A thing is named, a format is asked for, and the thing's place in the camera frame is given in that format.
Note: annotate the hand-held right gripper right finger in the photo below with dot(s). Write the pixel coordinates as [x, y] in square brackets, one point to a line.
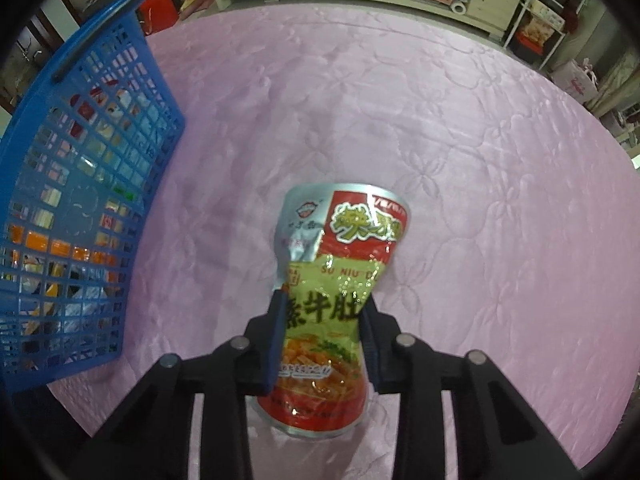
[370, 345]

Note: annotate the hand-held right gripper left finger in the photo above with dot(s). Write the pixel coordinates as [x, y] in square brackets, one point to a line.
[277, 340]

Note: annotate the red green snack bag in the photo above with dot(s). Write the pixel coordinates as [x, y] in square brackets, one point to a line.
[345, 240]

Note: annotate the blue plastic basket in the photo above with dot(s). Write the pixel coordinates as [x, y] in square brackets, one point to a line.
[50, 375]

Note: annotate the pile of mixed snack packets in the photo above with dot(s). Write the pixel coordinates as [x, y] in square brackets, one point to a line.
[37, 240]

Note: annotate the pink quilted tablecloth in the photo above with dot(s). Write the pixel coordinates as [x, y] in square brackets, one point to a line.
[450, 210]

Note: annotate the pink gift bag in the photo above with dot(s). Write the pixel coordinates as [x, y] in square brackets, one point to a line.
[575, 82]

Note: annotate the patterned beige curtain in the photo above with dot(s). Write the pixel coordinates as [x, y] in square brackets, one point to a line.
[620, 85]

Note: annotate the white metal storage rack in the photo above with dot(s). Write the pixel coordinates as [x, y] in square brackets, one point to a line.
[521, 10]

